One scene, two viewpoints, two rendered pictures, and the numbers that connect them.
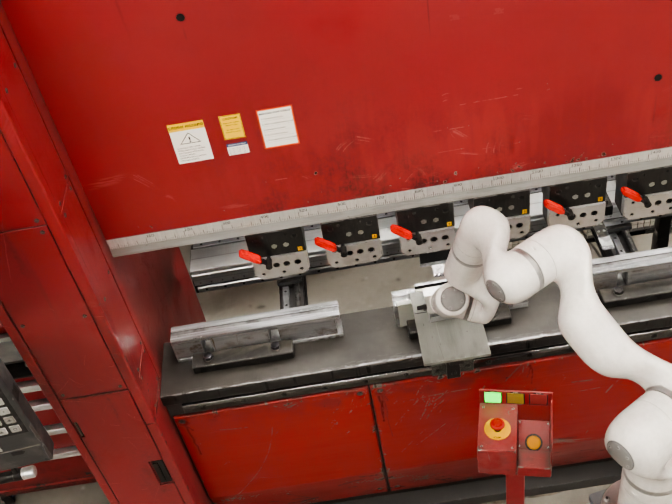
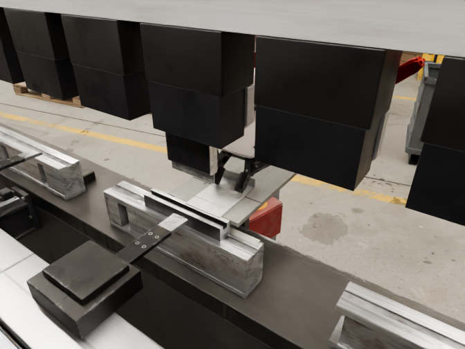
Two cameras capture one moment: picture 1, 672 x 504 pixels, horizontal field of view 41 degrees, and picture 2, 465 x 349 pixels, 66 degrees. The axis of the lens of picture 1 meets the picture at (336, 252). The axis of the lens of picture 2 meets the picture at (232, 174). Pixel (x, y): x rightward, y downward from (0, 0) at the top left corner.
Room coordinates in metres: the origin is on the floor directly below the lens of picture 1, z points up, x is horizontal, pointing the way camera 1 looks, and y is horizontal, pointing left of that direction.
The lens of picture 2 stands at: (2.22, 0.09, 1.41)
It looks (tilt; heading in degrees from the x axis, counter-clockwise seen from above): 30 degrees down; 212
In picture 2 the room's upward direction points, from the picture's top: straight up
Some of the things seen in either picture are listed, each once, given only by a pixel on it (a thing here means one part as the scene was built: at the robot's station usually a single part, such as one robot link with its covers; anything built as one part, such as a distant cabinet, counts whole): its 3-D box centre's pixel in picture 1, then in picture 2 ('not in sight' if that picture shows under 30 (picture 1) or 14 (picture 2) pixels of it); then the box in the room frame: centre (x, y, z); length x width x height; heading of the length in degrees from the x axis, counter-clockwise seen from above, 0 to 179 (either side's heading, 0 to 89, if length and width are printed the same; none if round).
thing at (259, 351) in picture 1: (243, 356); not in sight; (1.75, 0.33, 0.89); 0.30 x 0.05 x 0.03; 87
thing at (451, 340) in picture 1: (448, 323); (238, 181); (1.63, -0.27, 1.00); 0.26 x 0.18 x 0.01; 177
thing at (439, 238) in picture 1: (424, 220); (199, 80); (1.77, -0.25, 1.26); 0.15 x 0.09 x 0.17; 87
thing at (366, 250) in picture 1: (351, 232); (320, 104); (1.78, -0.05, 1.26); 0.15 x 0.09 x 0.17; 87
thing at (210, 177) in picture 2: (436, 252); (191, 151); (1.77, -0.27, 1.13); 0.10 x 0.02 x 0.10; 87
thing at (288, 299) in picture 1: (290, 263); not in sight; (2.18, 0.16, 0.81); 0.64 x 0.08 x 0.14; 177
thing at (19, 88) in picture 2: not in sight; (71, 86); (-0.57, -4.15, 0.07); 1.20 x 0.80 x 0.14; 95
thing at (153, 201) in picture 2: (449, 285); (184, 212); (1.77, -0.30, 0.99); 0.20 x 0.03 x 0.03; 87
